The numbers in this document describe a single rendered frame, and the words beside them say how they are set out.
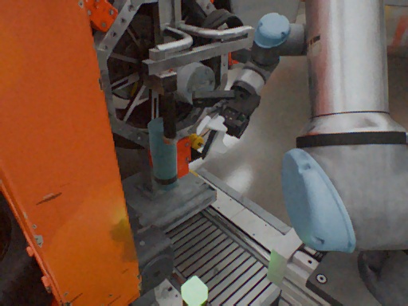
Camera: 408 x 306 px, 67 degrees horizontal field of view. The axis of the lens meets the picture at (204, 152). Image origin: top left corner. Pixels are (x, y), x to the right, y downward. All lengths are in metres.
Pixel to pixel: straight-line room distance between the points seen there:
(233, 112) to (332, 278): 0.44
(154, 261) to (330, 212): 0.80
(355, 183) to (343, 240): 0.06
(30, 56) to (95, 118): 0.12
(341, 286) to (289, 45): 0.52
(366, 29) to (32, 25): 0.37
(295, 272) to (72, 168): 0.41
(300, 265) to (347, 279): 0.10
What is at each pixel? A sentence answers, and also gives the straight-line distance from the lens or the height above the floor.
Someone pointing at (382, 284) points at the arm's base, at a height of 0.85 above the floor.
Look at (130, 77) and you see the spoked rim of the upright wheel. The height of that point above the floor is 0.84.
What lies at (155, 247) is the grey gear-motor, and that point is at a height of 0.40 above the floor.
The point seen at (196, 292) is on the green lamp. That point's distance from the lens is 0.67.
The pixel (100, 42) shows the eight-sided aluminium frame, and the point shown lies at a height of 1.00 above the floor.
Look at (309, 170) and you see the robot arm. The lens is 0.34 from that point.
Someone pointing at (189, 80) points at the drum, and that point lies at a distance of 0.96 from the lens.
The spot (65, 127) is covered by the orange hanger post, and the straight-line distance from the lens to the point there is 0.48.
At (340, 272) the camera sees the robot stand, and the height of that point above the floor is 0.82.
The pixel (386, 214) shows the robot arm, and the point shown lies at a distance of 0.36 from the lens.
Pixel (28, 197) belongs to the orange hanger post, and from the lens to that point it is 0.52.
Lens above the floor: 1.23
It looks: 34 degrees down
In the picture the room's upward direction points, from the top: straight up
